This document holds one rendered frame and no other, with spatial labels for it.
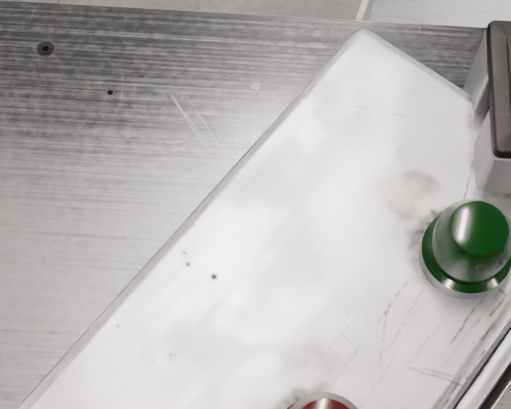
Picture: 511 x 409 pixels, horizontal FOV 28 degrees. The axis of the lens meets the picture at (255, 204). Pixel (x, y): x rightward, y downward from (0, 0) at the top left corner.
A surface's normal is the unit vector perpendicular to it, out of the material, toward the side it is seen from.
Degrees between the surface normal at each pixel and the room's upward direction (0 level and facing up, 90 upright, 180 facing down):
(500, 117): 0
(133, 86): 0
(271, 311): 0
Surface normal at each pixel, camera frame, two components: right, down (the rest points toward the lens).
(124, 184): 0.02, -0.43
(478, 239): -0.02, -0.20
